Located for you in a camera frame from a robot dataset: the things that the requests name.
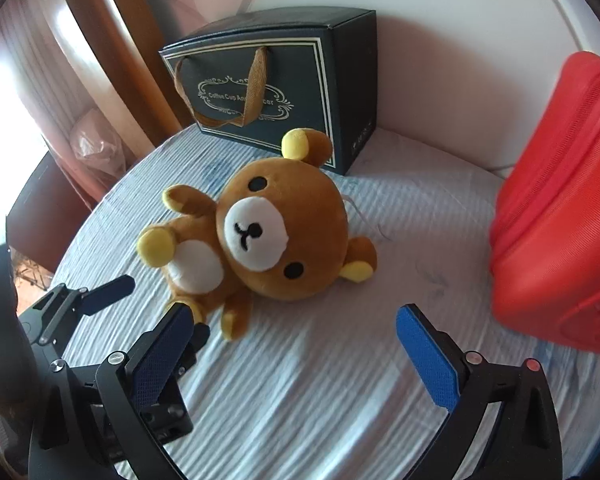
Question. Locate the red hard-shell carry case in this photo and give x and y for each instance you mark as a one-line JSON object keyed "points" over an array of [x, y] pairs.
{"points": [[555, 235]]}

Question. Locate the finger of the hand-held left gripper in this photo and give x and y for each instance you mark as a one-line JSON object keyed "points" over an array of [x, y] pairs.
{"points": [[201, 335], [110, 291]]}

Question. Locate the pink plastic bag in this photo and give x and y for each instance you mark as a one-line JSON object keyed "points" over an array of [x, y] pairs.
{"points": [[95, 142]]}

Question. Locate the pink curtain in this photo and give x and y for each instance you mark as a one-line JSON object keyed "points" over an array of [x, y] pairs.
{"points": [[30, 85]]}

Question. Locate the black gift box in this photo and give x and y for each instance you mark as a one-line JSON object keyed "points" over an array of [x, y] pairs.
{"points": [[305, 85]]}

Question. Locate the dark wooden nightstand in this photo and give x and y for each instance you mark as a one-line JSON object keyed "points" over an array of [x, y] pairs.
{"points": [[40, 210]]}

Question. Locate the wooden headboard frame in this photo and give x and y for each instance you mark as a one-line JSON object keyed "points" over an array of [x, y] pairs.
{"points": [[95, 20]]}

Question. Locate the brown bear plush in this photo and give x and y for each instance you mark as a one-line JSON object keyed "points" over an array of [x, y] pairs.
{"points": [[280, 220]]}

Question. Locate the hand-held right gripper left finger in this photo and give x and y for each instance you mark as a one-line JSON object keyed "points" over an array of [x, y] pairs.
{"points": [[160, 360]]}

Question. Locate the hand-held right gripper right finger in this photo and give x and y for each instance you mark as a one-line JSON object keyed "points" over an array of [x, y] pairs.
{"points": [[430, 360]]}

